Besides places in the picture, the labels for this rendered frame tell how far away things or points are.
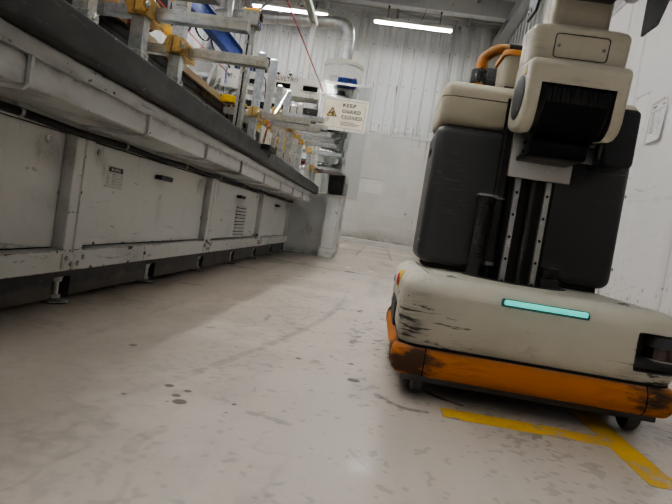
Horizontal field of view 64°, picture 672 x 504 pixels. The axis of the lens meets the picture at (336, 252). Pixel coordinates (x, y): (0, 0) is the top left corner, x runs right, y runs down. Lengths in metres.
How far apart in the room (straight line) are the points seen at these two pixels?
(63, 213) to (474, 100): 1.21
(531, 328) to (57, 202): 1.32
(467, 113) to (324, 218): 3.96
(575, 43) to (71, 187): 1.37
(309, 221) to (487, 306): 4.43
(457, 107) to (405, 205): 10.20
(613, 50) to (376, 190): 10.47
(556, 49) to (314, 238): 4.41
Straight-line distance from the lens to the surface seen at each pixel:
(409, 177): 11.79
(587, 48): 1.42
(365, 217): 11.73
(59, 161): 1.73
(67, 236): 1.74
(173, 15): 1.58
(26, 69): 1.20
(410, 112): 12.04
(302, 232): 5.58
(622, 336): 1.33
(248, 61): 1.76
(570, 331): 1.29
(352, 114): 5.50
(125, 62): 1.42
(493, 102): 1.60
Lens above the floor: 0.36
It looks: 3 degrees down
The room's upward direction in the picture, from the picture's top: 9 degrees clockwise
